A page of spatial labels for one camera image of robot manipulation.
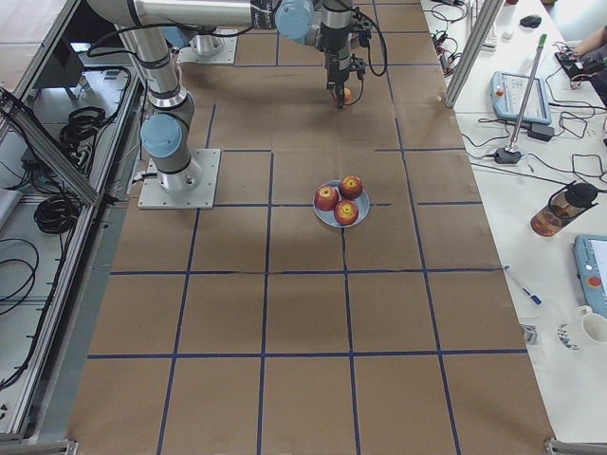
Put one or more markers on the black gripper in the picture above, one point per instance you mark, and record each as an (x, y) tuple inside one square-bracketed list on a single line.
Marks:
[(335, 67)]

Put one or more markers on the red yellow apple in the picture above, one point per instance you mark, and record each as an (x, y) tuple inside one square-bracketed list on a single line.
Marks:
[(348, 96)]

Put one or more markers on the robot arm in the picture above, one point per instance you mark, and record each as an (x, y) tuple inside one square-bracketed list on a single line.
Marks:
[(326, 25), (163, 135)]

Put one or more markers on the plate apple right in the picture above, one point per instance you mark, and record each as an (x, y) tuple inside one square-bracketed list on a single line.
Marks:
[(350, 187)]

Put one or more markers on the plate apple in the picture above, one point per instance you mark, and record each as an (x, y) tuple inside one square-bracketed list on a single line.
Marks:
[(326, 198), (350, 187), (346, 212)]

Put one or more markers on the plate apple left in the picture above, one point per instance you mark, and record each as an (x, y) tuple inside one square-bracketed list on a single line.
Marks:
[(326, 198)]

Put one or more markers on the light blue plate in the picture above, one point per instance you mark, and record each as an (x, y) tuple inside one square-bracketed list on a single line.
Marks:
[(327, 217)]

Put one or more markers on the plate apple front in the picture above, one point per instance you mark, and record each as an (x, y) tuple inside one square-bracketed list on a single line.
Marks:
[(346, 212)]

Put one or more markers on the person hand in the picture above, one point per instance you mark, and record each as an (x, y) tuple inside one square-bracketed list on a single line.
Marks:
[(592, 42)]

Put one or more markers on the teach pendant upper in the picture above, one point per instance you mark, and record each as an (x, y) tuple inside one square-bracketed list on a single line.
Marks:
[(507, 93)]

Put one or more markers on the teach pendant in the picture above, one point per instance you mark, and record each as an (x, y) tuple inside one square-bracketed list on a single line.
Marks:
[(507, 93), (590, 256)]

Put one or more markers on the metal rod green tip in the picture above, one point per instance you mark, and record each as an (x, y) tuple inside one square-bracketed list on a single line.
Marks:
[(512, 145)]

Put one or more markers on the black computer mouse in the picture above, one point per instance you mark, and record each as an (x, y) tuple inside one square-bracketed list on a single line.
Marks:
[(531, 21)]

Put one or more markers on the black power adapter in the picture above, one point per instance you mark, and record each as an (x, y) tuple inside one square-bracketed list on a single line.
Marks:
[(541, 132)]

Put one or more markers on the bottle with dark drink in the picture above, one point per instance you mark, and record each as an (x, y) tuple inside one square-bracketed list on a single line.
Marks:
[(563, 207)]

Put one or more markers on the blue white pen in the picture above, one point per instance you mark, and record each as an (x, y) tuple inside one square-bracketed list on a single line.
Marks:
[(531, 295)]

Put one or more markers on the teach pendant lower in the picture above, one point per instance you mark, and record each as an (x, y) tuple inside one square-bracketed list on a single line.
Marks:
[(590, 256)]

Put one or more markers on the white mug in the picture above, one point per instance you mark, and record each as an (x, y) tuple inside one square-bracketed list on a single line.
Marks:
[(585, 330)]

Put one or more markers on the aluminium frame post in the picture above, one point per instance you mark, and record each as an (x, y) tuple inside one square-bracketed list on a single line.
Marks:
[(485, 19)]

